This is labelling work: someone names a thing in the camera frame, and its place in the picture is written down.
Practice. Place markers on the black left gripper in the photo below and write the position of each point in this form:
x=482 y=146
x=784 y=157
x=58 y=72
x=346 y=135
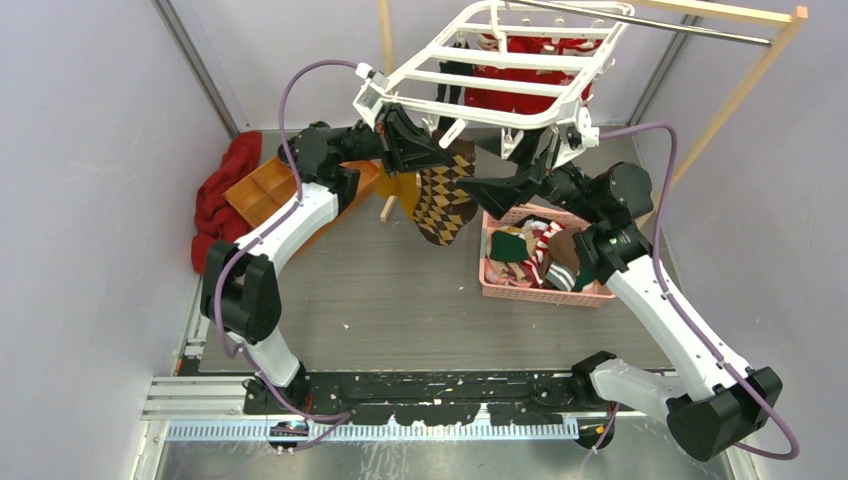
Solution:
x=403 y=146

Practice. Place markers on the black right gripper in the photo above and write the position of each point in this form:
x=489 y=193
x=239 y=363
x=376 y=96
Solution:
x=497 y=194

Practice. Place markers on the brown yellow argyle sock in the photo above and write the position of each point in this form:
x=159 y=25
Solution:
x=439 y=211

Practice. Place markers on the dark sock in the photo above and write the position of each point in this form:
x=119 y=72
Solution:
x=454 y=67

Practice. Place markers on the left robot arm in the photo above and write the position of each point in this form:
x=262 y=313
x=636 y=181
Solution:
x=240 y=292

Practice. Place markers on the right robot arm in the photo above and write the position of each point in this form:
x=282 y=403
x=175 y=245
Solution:
x=716 y=398

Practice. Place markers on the white clip sock hanger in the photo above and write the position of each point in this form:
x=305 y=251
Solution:
x=421 y=84

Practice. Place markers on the metal hanger rod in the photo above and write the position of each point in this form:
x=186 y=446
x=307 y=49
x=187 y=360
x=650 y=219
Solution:
x=637 y=21

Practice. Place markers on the red santa christmas sock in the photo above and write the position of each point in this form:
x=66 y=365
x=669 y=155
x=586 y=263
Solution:
x=534 y=104

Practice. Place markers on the red snowflake christmas sock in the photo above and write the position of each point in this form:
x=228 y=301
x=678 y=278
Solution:
x=500 y=100

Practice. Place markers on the green sock in basket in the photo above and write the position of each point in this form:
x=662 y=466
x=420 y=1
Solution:
x=507 y=247

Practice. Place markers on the brown sock in basket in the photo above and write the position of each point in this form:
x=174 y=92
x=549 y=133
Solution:
x=562 y=250

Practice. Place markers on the red white striped sock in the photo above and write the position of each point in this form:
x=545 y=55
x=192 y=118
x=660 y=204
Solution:
x=537 y=235

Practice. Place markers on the grey striped sock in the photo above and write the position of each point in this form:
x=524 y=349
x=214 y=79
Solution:
x=561 y=276

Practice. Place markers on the pink laundry basket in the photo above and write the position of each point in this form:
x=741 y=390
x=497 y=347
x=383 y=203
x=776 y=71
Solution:
x=594 y=296

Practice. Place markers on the orange wooden compartment tray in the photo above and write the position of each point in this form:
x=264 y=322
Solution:
x=262 y=192

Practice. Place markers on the red cloth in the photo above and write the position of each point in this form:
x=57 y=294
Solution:
x=215 y=219

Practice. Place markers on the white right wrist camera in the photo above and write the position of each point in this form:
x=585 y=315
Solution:
x=574 y=134

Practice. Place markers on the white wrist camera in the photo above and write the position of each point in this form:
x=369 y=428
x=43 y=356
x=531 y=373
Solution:
x=370 y=97
x=574 y=134

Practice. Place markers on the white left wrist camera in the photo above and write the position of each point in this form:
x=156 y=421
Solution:
x=370 y=97

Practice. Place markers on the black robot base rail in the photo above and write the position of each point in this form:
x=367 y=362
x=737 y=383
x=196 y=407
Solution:
x=433 y=398

